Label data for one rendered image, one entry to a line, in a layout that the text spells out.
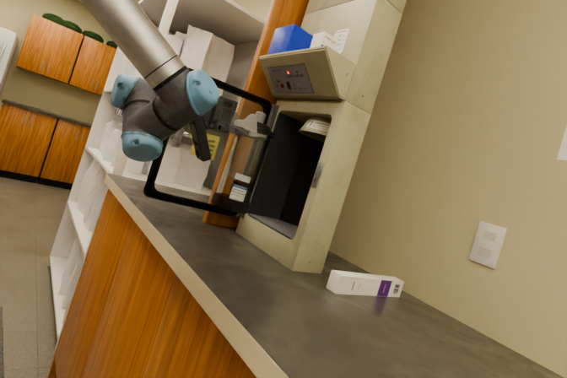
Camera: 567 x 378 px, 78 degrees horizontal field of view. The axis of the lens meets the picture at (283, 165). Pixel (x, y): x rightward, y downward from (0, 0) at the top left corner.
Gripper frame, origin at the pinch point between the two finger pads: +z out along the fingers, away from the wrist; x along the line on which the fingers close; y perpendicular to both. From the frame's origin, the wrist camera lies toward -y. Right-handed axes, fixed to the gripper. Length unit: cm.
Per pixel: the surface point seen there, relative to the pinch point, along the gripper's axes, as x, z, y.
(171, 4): 102, -3, 56
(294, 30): 4.3, 7.6, 33.0
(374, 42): -14.3, 21.2, 32.8
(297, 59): -2.0, 6.6, 23.7
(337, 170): -14.2, 20.0, -3.0
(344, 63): -14.3, 12.7, 23.9
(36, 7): 541, -66, 113
